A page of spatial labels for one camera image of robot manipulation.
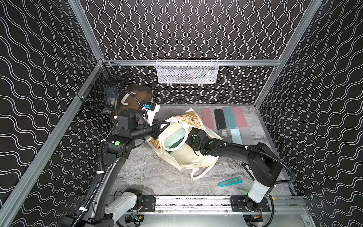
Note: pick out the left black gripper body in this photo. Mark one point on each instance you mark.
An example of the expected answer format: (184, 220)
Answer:
(154, 130)

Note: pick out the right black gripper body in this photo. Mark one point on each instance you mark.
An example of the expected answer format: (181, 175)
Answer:
(191, 143)

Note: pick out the white pencil case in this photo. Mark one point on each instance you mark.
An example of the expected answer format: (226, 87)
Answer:
(177, 139)

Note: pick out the cream canvas tote bag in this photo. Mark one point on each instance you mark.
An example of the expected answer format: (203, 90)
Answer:
(185, 143)

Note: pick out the green pencil case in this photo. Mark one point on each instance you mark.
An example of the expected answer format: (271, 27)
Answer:
(170, 150)

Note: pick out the pink pencil case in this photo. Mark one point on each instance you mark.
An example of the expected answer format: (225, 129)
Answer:
(239, 117)
(207, 118)

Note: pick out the black pencil case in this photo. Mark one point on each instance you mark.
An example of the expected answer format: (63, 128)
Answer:
(220, 119)

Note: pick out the teal translucent pencil case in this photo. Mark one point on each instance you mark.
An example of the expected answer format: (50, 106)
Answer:
(229, 118)

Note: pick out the translucent clear pencil case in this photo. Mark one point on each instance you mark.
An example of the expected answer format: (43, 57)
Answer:
(246, 136)

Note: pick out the teal utility knife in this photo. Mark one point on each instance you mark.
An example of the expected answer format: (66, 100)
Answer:
(236, 180)

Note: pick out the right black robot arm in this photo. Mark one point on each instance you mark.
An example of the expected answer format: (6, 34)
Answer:
(268, 170)

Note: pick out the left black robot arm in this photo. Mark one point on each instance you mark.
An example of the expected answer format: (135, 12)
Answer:
(133, 121)

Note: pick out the brown lidded storage box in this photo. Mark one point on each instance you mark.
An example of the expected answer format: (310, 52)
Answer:
(125, 101)

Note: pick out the black card with brown items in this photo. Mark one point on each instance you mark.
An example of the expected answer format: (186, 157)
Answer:
(248, 170)

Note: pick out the white wire mesh basket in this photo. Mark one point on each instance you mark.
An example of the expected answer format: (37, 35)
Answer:
(187, 71)

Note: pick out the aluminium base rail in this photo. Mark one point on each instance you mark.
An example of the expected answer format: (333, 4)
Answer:
(218, 205)

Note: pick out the black wire basket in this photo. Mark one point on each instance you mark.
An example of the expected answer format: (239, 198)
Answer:
(100, 96)

